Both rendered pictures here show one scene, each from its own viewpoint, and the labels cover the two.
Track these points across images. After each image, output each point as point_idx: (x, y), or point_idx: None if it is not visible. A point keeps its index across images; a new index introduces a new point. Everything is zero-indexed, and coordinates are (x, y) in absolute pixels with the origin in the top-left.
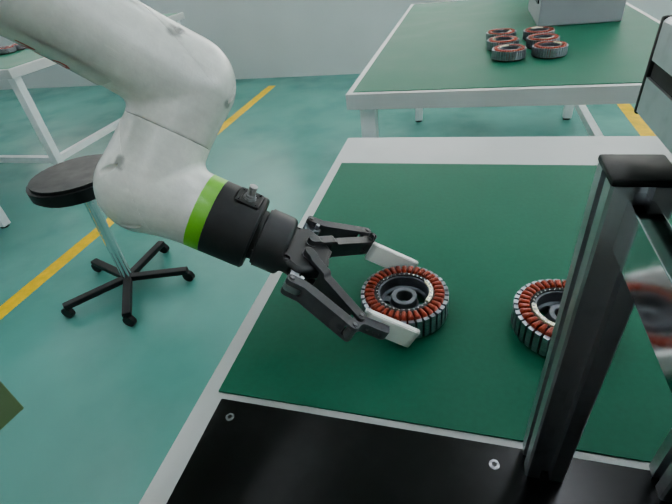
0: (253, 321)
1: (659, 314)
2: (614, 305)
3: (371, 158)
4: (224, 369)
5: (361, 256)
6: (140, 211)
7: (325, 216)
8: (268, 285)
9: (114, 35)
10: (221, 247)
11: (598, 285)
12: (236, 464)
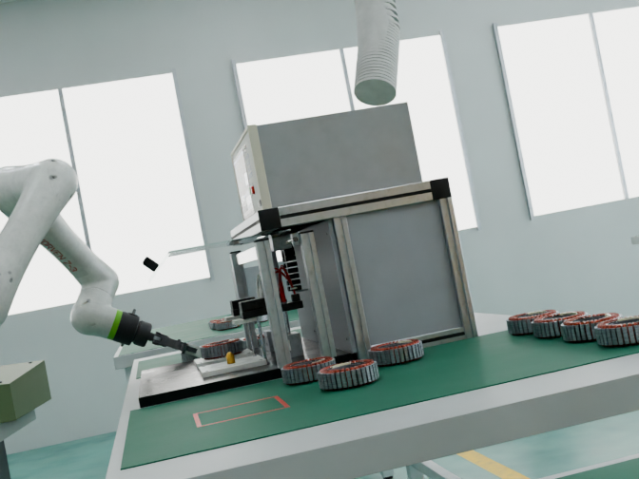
0: (134, 375)
1: (237, 259)
2: (242, 277)
3: (156, 357)
4: (133, 378)
5: (173, 362)
6: (97, 316)
7: (145, 365)
8: (132, 373)
9: (93, 259)
10: (126, 329)
11: (237, 274)
12: (159, 369)
